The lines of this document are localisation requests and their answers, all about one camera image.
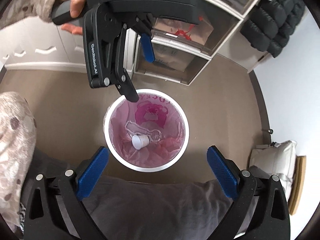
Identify white drawer storage unit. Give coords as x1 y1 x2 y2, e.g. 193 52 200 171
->
125 0 265 86

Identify patterned fleece pajama knee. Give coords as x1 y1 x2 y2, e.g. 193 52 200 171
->
1 92 36 231

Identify person's left hand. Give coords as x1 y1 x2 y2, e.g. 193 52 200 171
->
61 0 86 35

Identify clear plastic blister package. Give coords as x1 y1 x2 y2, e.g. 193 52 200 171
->
125 121 162 143

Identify grey zip storage bag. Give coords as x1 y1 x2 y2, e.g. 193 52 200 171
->
249 140 297 200

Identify black puffer jacket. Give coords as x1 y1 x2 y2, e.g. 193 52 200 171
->
240 0 305 58

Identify brown flat cardboard box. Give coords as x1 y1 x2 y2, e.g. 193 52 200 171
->
288 156 306 215

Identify white trash bin pink liner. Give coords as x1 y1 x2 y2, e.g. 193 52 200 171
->
103 89 190 173

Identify white paper cup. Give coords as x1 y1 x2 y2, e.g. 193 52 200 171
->
131 135 150 150

